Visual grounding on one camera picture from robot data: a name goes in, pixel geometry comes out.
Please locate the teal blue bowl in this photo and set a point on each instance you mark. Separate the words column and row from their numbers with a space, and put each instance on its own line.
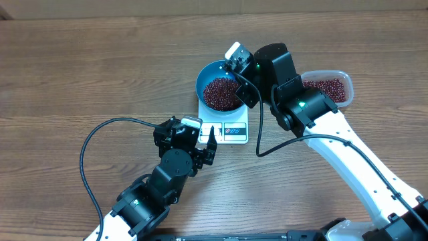
column 208, row 74

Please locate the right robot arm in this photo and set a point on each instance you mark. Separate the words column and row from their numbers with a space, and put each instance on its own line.
column 397, row 211

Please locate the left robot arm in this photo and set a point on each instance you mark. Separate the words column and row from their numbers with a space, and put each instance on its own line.
column 142, row 206

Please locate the red adzuki beans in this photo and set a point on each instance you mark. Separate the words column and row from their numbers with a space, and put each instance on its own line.
column 333, row 88

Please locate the red beans in bowl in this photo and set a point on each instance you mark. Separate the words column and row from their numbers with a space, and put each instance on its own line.
column 220, row 94

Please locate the white digital kitchen scale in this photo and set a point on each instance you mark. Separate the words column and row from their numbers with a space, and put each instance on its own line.
column 230, row 128

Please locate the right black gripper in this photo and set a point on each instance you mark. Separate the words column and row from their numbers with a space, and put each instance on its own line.
column 247, row 98

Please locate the clear plastic food container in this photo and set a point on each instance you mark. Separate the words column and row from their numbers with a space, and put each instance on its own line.
column 319, row 75

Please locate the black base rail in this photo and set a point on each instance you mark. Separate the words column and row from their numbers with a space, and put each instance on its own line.
column 292, row 235

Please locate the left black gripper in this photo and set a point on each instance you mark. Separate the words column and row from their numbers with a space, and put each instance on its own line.
column 200, row 156

